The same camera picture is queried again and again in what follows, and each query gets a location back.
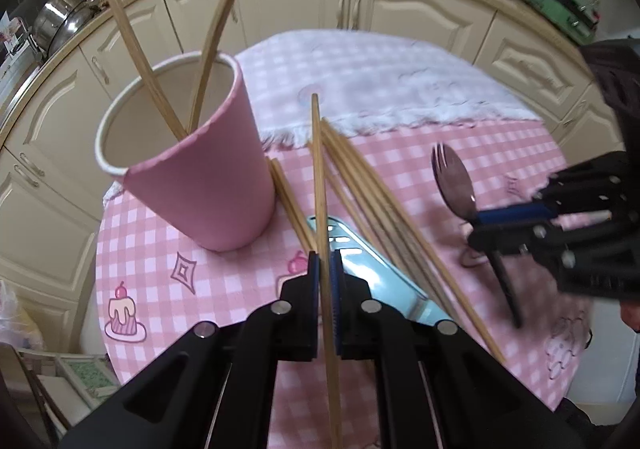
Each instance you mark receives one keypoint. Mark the white fringed cloth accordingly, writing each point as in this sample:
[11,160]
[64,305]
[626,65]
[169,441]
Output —
[375,79]

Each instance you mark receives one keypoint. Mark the person's right hand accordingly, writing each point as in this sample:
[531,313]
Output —
[632,316]

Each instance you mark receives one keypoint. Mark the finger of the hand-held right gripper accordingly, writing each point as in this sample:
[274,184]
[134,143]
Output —
[515,213]
[520,236]

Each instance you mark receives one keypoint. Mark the plastic bag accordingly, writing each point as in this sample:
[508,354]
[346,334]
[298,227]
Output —
[15,314]

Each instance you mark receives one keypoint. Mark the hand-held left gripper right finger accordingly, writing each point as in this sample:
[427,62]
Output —
[336,299]

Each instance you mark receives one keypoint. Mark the green appliance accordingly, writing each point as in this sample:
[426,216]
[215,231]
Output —
[560,4]

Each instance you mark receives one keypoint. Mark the metal fork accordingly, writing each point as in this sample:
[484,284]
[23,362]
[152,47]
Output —
[438,159]

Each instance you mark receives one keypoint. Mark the light blue spatula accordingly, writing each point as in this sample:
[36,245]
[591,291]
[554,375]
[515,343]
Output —
[360,261]

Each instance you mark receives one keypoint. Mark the steel pots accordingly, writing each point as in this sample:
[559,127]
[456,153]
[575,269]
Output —
[60,19]

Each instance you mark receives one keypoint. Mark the pink cup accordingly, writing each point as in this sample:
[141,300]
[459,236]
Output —
[210,194]

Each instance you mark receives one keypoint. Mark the pink checked tablecloth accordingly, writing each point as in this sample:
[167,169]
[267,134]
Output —
[225,289]

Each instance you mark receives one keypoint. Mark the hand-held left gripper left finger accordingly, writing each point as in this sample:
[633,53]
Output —
[314,299]

